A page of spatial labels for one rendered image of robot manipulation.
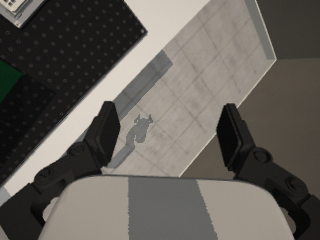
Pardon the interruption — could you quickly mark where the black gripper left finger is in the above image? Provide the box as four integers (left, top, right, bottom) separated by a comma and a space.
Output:
0, 101, 121, 240

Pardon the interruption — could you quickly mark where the green bin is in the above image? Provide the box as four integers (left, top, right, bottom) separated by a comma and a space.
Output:
0, 60, 22, 103

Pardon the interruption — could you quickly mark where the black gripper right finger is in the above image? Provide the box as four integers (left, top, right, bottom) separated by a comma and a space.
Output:
216, 103, 320, 240

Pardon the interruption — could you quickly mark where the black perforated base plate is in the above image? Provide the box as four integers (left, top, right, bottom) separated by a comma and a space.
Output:
0, 0, 148, 188

